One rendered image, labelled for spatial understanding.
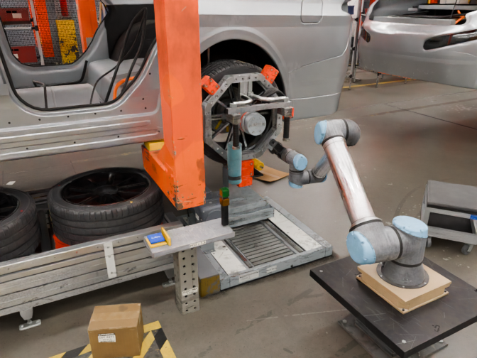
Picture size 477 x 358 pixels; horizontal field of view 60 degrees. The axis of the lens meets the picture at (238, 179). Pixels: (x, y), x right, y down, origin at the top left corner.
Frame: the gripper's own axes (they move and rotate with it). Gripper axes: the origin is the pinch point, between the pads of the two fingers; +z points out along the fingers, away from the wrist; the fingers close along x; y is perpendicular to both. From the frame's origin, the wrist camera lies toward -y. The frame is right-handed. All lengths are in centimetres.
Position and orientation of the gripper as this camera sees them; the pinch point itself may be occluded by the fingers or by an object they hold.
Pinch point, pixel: (268, 143)
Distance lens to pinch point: 281.4
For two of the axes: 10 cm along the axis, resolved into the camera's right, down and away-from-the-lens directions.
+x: 6.3, -7.8, 0.1
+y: 6.3, 5.2, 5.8
